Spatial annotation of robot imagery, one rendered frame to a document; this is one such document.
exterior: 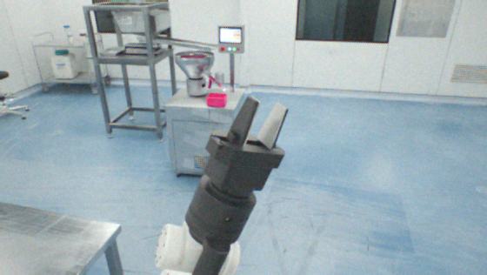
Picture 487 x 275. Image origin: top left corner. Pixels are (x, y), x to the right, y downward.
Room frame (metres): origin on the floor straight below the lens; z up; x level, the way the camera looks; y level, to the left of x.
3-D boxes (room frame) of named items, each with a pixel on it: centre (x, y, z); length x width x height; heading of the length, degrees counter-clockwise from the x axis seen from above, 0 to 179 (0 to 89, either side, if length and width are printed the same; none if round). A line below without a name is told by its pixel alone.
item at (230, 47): (3.08, 0.09, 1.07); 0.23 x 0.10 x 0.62; 80
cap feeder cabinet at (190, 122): (2.98, 0.32, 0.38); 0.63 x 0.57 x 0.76; 80
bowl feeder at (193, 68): (3.04, 0.36, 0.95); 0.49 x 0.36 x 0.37; 80
